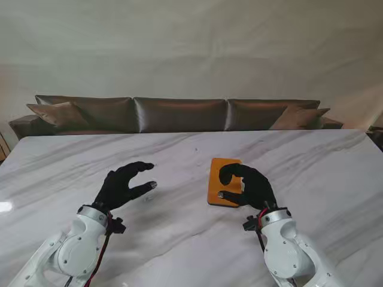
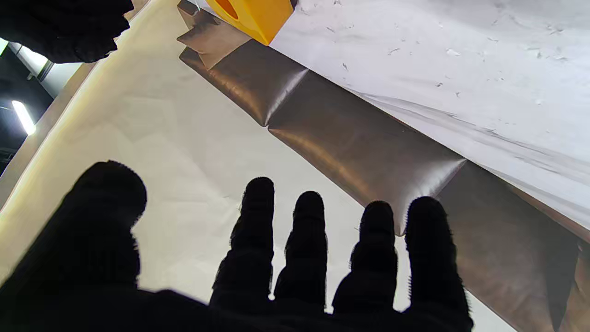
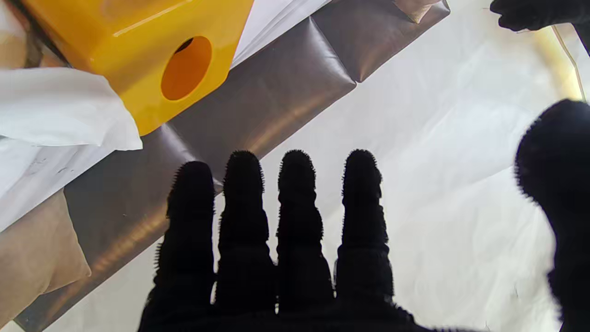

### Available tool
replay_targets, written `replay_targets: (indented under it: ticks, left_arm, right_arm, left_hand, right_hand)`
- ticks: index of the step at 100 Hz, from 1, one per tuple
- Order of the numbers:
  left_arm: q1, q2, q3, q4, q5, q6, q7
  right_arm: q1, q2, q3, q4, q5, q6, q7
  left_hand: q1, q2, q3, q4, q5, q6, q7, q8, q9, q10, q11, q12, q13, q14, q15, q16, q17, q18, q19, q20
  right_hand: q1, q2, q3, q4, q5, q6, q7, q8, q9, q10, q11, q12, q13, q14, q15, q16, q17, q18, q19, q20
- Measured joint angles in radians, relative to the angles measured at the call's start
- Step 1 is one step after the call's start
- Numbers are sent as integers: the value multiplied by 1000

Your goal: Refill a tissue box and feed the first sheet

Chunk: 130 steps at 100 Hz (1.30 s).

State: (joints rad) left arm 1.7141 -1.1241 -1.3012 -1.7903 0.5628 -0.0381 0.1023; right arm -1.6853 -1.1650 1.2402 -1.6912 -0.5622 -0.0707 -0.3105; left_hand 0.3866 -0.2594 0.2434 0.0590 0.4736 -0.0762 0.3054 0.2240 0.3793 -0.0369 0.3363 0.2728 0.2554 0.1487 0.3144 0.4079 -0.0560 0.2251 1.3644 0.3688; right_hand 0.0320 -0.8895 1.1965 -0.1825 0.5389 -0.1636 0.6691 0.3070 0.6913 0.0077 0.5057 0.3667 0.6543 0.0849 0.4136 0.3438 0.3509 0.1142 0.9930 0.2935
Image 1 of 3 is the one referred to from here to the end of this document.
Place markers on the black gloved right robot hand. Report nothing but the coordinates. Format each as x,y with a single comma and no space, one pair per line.
257,188

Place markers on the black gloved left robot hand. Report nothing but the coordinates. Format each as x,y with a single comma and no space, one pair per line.
115,191

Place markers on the orange tissue box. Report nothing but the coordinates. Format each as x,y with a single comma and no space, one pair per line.
215,191

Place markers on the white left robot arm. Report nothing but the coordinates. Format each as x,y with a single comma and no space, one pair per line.
74,248

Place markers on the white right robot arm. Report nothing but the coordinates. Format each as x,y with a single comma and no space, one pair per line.
287,251

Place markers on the brown leather sofa back cushion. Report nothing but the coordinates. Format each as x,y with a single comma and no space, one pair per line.
179,115
101,113
254,115

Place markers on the brown throw pillow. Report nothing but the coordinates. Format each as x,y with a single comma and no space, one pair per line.
57,115
299,118

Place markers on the brown leather sofa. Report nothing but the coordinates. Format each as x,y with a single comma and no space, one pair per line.
179,116

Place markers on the wooden furniture piece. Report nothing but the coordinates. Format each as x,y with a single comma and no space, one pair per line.
2,146

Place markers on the dark background object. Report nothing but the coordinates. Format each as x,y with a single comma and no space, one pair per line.
376,136

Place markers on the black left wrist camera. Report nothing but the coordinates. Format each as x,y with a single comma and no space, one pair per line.
117,226

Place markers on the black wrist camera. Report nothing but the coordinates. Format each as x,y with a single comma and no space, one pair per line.
117,226
250,224

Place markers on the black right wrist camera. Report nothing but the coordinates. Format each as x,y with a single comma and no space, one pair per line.
250,224

